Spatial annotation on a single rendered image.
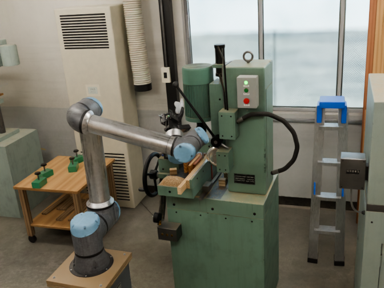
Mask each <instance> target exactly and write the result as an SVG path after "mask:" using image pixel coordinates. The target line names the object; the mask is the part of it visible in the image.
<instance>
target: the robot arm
mask: <svg viewBox="0 0 384 288"><path fill-rule="evenodd" d="M174 105H175V107H176V110H175V112H176V113H177V114H178V115H176V114H174V113H173V111H172V110H170V109H169V112H168V113H166V114H161V115H162V116H160V115H158V116H160V120H161V119H162V122H161V124H162V125H164V126H166V127H165V128H164V131H165V132H166V134H162V133H159V132H156V131H152V130H148V129H144V128H141V127H137V126H133V125H129V124H126V123H122V122H118V121H115V120H112V119H108V118H104V117H100V116H101V115H102V113H103V106H102V104H101V103H100V101H99V100H97V99H96V98H94V97H87V98H83V99H82V100H80V101H79V102H77V103H75V104H73V105H71V106H70V107H69V108H68V110H67V113H66V119H67V122H68V124H69V125H70V127H71V128H72V129H74V130H75V131H77V132H79V135H80V139H81V147H82V154H83V162H84V166H85V174H86V181H87V188H88V193H89V200H88V201H87V202H86V207H87V211H86V212H85V213H79V214H77V215H76V216H74V217H73V218H72V220H71V222H70V232H71V237H72V240H73V246H74V252H75V255H74V260H73V269H74V271H75V272H77V273H79V274H94V273H97V272H100V271H102V270H103V269H105V268H106V267H107V266H108V264H109V262H110V259H109V255H108V253H107V252H106V251H105V249H104V246H103V237H104V236H105V235H106V233H107V232H108V231H109V230H110V229H111V228H112V226H113V225H114V224H115V223H116V222H117V220H118V218H119V216H120V214H121V210H120V206H119V204H118V203H117V202H116V201H115V200H114V198H113V197H111V196H110V192H109V184H108V178H107V170H106V162H105V153H104V148H103V139H102V136H104V137H108V138H111V139H115V140H118V141H122V142H126V143H129V144H132V145H136V146H140V147H144V148H146V149H150V150H154V151H158V152H160V153H164V154H167V156H168V159H169V161H170V162H171V163H174V164H181V163H187V162H190V161H191V160H192V159H193V158H194V157H195V155H196V154H197V152H198V151H199V150H200V149H201V147H202V146H204V145H206V144H207V143H208V142H209V138H208V136H207V134H206V132H205V131H204V129H203V128H201V127H197V128H195V129H194V130H192V131H191V132H189V133H187V134H186V135H184V136H183V133H185V132H188V131H189V130H190V129H191V127H190V125H189V124H187V125H179V124H180V123H181V120H182V117H183V114H184V105H183V99H182V98H181V101H180V102H177V101H175V102H174Z"/></svg>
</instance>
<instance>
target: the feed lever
mask: <svg viewBox="0 0 384 288"><path fill-rule="evenodd" d="M173 87H174V88H177V89H178V91H179V92H180V93H181V95H182V96H183V97H184V99H185V100H186V102H187V103H188V104H189V106H190V107H191V108H192V110H193V111H194V112H195V114H196V115H197V117H198V118H199V119H200V120H201V122H202V123H203V125H204V126H205V128H207V130H208V131H209V133H210V134H211V136H212V139H211V145H212V146H214V147H220V145H221V146H223V147H224V148H226V149H229V147H228V146H226V145H225V144H224V143H223V139H220V138H219V134H216V135H214V134H213V132H212V131H211V130H210V129H209V127H208V126H207V124H206V123H205V122H204V120H203V119H202V118H201V116H200V115H199V114H198V112H197V111H196V109H195V108H194V107H193V105H192V104H191V103H190V101H189V100H188V99H187V97H186V96H185V95H184V93H183V92H182V90H181V89H180V88H179V83H178V82H176V81H175V82H173Z"/></svg>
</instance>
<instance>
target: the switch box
mask: <svg viewBox="0 0 384 288"><path fill-rule="evenodd" d="M244 81H248V84H244ZM244 85H249V87H244ZM245 88H248V90H249V91H248V92H247V93H249V95H244V93H246V92H244V89H245ZM245 98H248V99H249V103H248V105H250V106H244V104H245V103H244V102H243V100H244V99H245ZM237 101H238V108H253V109H256V108H257V107H258V106H259V84H258V75H239V76H238V77H237Z"/></svg>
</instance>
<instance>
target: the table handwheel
mask: <svg viewBox="0 0 384 288"><path fill-rule="evenodd" d="M153 157H157V158H159V153H158V152H153V153H151V154H150V155H149V156H148V158H147V160H146V162H145V165H144V167H143V174H142V183H143V189H144V191H145V193H146V195H147V196H148V197H151V198H152V197H155V196H157V195H158V188H157V182H156V179H158V173H159V171H158V170H157V168H158V165H159V164H158V161H157V164H156V166H155V169H154V170H150V172H149V173H147V171H148V168H149V164H150V161H151V160H152V158H153ZM147 175H148V176H149V178H150V179H153V180H154V187H155V192H153V193H151V192H150V191H149V189H148V186H147Z"/></svg>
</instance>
